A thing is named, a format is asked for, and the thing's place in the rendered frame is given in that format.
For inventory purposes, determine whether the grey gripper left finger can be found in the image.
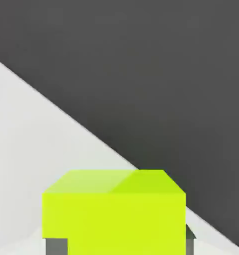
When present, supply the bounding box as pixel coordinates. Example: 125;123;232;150
32;227;68;255

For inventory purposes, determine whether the small yellow-green cube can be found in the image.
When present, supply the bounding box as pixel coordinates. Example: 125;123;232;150
42;169;187;255

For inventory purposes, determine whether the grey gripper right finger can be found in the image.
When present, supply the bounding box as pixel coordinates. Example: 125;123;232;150
186;223;212;255

